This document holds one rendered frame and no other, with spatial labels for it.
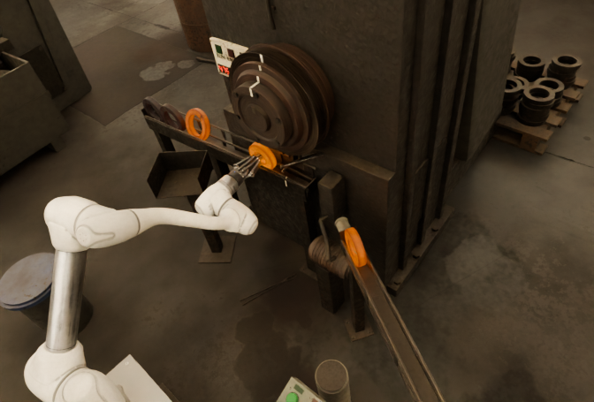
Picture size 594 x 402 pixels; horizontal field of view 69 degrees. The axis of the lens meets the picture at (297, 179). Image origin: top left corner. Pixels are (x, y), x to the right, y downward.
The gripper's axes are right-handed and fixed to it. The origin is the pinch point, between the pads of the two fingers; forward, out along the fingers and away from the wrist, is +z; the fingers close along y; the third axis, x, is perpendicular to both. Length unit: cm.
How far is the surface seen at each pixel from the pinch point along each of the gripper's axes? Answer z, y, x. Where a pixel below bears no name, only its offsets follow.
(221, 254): -29, -29, -74
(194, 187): -26.3, -27.2, -14.6
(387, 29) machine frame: 16, 60, 69
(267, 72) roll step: -2, 20, 53
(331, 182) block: 0.0, 41.9, 3.6
